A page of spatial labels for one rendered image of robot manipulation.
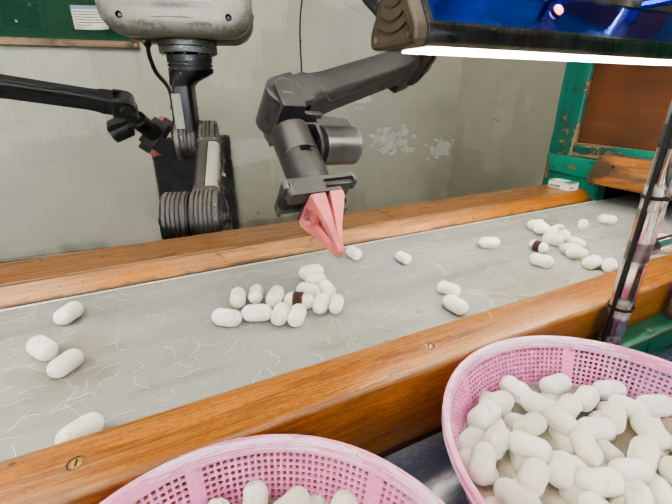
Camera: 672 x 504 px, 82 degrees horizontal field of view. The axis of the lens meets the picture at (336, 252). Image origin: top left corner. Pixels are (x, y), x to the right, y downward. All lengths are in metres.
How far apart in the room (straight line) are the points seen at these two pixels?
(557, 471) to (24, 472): 0.37
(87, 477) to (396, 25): 0.44
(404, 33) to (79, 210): 2.41
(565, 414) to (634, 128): 0.86
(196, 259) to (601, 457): 0.54
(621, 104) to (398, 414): 0.96
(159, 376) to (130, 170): 2.20
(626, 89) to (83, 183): 2.45
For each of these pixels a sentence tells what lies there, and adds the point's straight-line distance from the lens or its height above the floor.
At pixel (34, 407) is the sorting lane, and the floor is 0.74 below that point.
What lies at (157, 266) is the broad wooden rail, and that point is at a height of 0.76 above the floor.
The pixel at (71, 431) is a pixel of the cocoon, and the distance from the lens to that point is 0.39.
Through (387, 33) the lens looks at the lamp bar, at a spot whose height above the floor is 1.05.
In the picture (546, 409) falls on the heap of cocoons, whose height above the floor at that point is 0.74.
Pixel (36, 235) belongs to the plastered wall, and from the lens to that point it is 2.77.
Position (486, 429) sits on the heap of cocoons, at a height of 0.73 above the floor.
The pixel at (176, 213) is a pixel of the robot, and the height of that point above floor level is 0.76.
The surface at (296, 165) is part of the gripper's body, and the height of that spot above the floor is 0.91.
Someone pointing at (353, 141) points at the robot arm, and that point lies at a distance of 0.59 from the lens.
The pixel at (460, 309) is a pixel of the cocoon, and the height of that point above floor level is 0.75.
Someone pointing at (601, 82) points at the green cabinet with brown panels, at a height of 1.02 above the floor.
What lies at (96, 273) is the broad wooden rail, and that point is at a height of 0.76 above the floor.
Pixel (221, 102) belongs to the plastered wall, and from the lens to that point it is 2.54.
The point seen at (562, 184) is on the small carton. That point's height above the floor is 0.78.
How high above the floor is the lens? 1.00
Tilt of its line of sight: 23 degrees down
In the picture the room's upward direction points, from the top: straight up
